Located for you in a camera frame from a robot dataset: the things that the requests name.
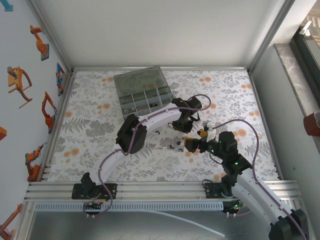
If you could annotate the orange block sticker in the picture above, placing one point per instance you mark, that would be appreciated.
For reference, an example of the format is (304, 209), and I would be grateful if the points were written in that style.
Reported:
(2, 133)

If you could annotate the orange curved machine sticker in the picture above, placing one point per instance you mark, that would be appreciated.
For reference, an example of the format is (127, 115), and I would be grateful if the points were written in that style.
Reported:
(17, 82)

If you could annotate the blue and orange sticker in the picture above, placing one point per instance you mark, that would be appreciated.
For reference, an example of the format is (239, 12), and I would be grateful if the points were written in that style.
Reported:
(59, 75)

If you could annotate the wide aluminium frame rail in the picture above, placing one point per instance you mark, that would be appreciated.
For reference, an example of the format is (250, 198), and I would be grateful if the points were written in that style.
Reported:
(162, 190)

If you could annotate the transparent grey organizer box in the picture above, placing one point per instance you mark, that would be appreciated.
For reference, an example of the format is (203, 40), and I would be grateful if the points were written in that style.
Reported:
(140, 80)

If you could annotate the floral patterned table mat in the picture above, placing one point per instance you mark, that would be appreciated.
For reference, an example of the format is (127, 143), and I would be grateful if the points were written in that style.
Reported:
(225, 87)

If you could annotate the white right camera bracket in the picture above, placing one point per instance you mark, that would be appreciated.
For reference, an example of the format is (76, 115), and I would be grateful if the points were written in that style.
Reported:
(211, 131)

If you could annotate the blue machine part sticker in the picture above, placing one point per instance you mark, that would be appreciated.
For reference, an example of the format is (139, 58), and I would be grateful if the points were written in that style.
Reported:
(7, 7)

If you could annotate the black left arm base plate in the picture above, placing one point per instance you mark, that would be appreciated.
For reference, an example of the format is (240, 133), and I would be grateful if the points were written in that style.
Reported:
(76, 192)

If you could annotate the grey stone window sill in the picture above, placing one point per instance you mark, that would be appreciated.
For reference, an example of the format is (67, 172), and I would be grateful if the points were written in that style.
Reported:
(292, 75)

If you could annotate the dark window frame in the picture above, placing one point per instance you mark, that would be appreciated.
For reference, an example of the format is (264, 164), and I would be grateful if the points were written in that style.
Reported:
(307, 57)

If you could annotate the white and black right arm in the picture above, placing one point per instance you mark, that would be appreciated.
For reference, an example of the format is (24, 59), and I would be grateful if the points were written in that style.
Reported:
(257, 197)

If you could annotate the aluminium frame post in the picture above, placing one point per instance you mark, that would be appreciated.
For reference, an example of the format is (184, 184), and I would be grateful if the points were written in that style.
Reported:
(51, 35)
(271, 35)

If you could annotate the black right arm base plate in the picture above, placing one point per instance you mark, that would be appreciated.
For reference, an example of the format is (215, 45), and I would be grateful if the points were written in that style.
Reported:
(211, 193)

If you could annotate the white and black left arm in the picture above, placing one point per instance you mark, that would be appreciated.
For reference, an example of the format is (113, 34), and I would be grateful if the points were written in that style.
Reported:
(160, 117)

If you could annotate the thin white plastic strip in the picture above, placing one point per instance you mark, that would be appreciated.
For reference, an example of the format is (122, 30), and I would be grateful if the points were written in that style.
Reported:
(200, 225)

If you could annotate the small controller circuit board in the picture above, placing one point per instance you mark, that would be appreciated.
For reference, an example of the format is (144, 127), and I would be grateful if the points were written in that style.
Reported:
(93, 205)
(235, 207)

